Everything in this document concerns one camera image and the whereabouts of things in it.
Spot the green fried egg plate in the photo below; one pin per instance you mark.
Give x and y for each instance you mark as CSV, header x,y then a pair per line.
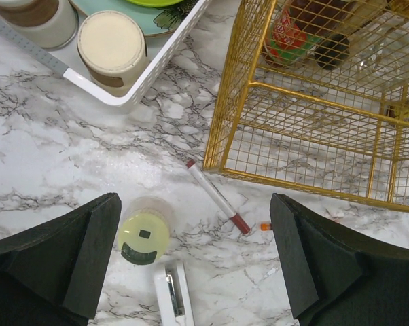
x,y
155,3

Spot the red sauce bottle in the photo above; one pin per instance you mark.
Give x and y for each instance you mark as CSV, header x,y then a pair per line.
x,y
299,27

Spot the small yellow label bottle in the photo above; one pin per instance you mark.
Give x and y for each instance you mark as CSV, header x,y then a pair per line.
x,y
398,113

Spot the white rectangular case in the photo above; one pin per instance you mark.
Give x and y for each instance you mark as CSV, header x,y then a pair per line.
x,y
173,294

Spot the gold wire rack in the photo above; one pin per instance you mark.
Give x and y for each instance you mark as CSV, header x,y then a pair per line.
x,y
307,128

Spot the gold spice jar black cap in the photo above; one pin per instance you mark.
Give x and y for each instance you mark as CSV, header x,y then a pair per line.
x,y
332,53

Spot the clear shaker green lid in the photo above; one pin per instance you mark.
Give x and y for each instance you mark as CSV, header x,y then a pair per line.
x,y
144,231

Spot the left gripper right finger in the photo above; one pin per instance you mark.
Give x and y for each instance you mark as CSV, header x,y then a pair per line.
x,y
335,275

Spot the white red marker pen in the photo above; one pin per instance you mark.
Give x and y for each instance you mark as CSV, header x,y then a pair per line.
x,y
228,210

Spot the white plastic basket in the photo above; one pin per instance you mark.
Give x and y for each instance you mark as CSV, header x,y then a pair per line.
x,y
164,28

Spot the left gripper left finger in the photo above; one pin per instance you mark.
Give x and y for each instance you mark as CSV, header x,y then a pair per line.
x,y
53,273

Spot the clear glass oil bottle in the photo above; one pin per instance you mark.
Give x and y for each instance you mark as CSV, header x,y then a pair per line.
x,y
381,64

